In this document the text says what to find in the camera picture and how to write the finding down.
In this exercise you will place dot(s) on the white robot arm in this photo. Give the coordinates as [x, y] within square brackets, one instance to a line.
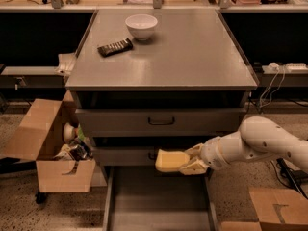
[257, 139]

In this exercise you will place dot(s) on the white bowl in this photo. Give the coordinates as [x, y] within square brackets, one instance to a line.
[141, 26]

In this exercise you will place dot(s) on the open bottom grey drawer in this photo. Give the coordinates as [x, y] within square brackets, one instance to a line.
[143, 199]

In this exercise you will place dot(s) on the middle grey drawer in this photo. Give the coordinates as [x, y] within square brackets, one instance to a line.
[128, 156]

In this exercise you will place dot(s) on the yellow sponge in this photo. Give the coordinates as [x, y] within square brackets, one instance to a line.
[170, 161]

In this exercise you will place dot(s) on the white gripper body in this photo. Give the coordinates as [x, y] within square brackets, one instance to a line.
[211, 152]

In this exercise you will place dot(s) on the cardboard box bottom right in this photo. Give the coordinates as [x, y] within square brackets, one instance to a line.
[276, 209]

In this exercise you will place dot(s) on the open cardboard box with items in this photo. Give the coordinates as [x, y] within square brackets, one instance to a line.
[39, 137]

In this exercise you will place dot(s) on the top grey drawer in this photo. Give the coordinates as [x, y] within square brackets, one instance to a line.
[159, 122]

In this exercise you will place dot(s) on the black rod on floor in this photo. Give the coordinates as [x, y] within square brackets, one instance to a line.
[295, 177]

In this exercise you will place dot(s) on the dark snack bar wrapper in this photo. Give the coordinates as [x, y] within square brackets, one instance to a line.
[115, 48]

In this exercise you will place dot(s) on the white power strip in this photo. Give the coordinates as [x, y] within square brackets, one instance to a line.
[297, 67]

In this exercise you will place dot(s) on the grey drawer cabinet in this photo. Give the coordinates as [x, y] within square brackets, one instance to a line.
[191, 62]

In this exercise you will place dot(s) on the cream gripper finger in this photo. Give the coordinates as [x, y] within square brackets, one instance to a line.
[195, 166]
[195, 150]

